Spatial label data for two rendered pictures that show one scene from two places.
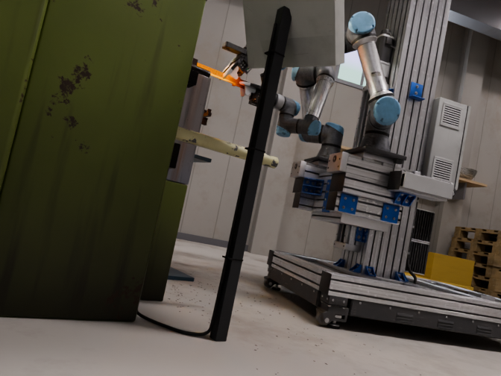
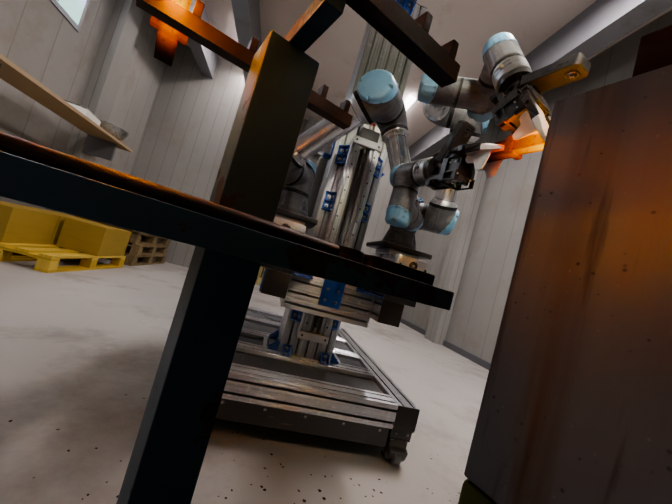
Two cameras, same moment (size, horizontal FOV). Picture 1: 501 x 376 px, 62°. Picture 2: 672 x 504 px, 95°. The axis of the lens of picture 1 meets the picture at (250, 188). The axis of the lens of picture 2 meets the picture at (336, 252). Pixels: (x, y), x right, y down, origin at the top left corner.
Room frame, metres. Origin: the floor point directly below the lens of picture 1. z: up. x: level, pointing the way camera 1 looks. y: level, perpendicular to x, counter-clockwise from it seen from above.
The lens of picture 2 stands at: (2.17, 0.81, 0.65)
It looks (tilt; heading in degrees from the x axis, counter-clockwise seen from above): 3 degrees up; 274
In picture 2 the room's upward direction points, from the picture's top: 16 degrees clockwise
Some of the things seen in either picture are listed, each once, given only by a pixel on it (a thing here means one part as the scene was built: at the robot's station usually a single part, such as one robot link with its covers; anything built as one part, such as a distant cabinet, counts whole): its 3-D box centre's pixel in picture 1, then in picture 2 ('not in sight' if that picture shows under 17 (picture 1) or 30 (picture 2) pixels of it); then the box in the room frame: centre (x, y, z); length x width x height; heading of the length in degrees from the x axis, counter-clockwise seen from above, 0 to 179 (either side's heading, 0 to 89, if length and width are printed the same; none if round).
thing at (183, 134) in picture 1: (228, 148); not in sight; (1.51, 0.11, 0.62); 0.44 x 0.05 x 0.05; 122
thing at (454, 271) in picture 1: (408, 266); (55, 237); (5.06, -2.06, 0.22); 1.21 x 0.83 x 0.44; 105
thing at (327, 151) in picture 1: (329, 153); (292, 203); (2.48, -0.43, 0.87); 0.15 x 0.15 x 0.10
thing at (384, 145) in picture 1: (375, 143); (400, 237); (2.00, -0.55, 0.87); 0.15 x 0.15 x 0.10
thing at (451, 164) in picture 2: (262, 97); (450, 170); (1.99, 0.03, 0.98); 0.12 x 0.08 x 0.09; 122
